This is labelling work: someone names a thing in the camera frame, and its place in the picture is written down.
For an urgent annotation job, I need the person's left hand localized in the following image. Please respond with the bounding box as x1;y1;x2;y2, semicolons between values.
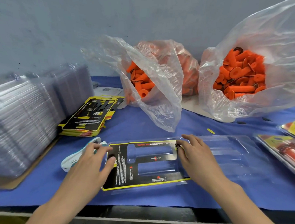
61;141;118;203

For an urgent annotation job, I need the person's right hand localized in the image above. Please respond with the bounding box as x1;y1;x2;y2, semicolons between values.
173;134;230;193

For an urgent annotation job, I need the teal hand stapler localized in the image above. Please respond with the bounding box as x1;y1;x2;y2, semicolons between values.
60;135;108;174

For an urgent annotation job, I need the yellow black backing card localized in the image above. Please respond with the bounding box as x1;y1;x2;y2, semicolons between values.
101;137;192;195

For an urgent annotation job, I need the stack of clear blister shells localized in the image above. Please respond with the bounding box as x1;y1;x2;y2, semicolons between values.
0;60;97;182

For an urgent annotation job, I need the person's right forearm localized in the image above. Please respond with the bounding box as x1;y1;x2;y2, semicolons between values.
206;179;287;224

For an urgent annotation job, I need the sealed yellow card package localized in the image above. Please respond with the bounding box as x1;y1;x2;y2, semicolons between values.
252;133;295;179

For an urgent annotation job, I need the stack of yellow black cards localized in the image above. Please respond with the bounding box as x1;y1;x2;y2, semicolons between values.
57;93;127;140

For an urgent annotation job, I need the white printed paper sheet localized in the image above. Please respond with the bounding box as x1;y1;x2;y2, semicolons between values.
92;85;127;98

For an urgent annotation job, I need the large clear plastic bag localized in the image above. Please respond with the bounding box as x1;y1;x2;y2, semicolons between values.
196;0;295;125

